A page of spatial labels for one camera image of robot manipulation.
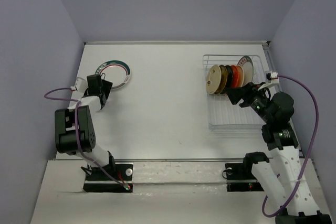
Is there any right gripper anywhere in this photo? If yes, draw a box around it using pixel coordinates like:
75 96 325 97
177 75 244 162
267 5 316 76
223 81 274 123

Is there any green rimmed plate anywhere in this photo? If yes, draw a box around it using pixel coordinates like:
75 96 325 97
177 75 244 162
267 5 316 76
96 60 131 90
237 56 254 85

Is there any orange plate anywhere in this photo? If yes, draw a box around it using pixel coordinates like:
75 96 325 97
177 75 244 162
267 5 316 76
231 65 243 88

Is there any yellow brown patterned plate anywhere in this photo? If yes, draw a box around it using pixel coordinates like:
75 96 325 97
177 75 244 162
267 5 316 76
215 65 228 94

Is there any cream plate with red dot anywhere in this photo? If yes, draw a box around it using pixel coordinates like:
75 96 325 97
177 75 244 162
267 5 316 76
206 65 222 94

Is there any cream plate with black patch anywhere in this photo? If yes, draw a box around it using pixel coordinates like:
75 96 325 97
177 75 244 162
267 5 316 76
236 63 254 87

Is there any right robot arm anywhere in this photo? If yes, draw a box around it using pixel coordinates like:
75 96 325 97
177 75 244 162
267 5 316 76
225 82 332 223

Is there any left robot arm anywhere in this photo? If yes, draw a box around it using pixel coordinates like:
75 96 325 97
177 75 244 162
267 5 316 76
54 74 117 179

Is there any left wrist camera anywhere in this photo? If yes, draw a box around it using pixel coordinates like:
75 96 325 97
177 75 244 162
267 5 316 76
70 77 88 93

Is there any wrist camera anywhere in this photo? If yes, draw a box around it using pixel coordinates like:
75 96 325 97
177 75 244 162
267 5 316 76
70 77 88 93
258 71 279 91

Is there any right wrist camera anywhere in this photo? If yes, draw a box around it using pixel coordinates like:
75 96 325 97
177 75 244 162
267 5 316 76
258 71 279 91

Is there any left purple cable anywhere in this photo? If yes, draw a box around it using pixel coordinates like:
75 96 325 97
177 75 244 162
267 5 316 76
44 87 129 189

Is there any purple cable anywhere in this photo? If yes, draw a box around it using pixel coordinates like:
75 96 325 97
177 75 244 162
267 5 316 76
262 74 320 218
44 87 129 189

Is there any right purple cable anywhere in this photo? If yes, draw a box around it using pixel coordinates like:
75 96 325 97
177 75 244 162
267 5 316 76
262 74 320 218

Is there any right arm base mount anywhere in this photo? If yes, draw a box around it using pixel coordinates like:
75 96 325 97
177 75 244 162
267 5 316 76
222 163 264 193

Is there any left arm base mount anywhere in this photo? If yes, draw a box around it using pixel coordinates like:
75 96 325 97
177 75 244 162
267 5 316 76
81 162 134 193

